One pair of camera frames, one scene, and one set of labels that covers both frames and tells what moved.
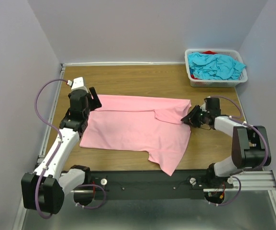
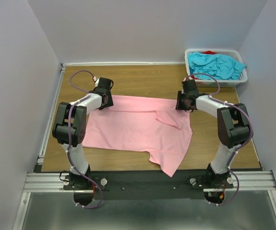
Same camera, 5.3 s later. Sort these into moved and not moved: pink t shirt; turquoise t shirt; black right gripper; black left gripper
Moved: black left gripper; black right gripper
Not moved: pink t shirt; turquoise t shirt
